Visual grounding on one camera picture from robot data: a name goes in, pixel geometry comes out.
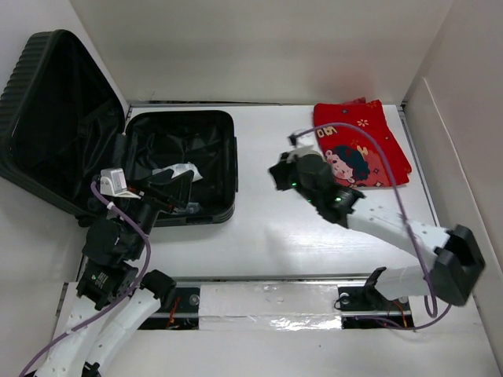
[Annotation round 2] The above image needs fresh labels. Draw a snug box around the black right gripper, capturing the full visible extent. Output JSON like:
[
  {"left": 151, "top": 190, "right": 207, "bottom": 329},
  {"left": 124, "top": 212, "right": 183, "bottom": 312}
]
[{"left": 270, "top": 149, "right": 319, "bottom": 207}]

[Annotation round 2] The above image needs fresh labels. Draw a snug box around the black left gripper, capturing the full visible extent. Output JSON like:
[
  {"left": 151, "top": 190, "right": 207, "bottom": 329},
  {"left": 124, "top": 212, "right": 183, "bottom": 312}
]
[{"left": 123, "top": 167, "right": 194, "bottom": 257}]

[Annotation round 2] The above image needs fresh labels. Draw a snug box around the cotton pads plastic pouch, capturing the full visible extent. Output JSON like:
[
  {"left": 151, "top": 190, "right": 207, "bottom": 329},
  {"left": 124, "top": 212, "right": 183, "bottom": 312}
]
[{"left": 152, "top": 162, "right": 203, "bottom": 182}]

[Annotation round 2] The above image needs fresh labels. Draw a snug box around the red cartoon towel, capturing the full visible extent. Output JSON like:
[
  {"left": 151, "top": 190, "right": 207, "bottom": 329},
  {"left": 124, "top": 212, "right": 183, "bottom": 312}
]
[{"left": 313, "top": 97, "right": 412, "bottom": 188}]

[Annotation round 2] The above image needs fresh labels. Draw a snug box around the black hard-shell suitcase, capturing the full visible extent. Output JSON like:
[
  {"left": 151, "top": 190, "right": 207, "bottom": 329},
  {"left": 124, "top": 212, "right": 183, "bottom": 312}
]
[{"left": 1, "top": 30, "right": 238, "bottom": 227}]

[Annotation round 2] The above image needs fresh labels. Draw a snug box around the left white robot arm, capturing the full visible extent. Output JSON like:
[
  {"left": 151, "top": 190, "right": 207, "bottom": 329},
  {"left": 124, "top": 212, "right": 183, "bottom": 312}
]
[{"left": 21, "top": 168, "right": 194, "bottom": 376}]

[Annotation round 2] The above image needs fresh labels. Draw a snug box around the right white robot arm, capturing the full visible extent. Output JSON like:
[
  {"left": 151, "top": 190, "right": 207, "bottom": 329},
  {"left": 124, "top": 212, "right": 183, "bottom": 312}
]
[{"left": 269, "top": 152, "right": 486, "bottom": 309}]

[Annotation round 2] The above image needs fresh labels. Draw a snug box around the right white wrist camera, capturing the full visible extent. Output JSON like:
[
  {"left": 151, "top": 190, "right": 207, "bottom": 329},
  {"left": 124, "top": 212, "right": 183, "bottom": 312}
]
[{"left": 287, "top": 145, "right": 320, "bottom": 163}]

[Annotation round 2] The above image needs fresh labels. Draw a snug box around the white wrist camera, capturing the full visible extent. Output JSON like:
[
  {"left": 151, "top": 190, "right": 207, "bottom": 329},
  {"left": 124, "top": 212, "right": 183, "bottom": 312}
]
[
  {"left": 287, "top": 145, "right": 320, "bottom": 163},
  {"left": 99, "top": 168, "right": 131, "bottom": 198}
]

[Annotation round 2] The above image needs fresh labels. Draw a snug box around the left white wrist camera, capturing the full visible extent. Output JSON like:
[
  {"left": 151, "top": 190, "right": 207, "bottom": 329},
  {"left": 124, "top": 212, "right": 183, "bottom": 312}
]
[{"left": 99, "top": 168, "right": 131, "bottom": 198}]

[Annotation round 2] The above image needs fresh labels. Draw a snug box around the silver mounting rail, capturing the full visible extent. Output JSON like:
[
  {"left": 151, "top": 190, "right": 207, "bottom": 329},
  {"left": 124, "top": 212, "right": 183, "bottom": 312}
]
[{"left": 140, "top": 280, "right": 414, "bottom": 331}]

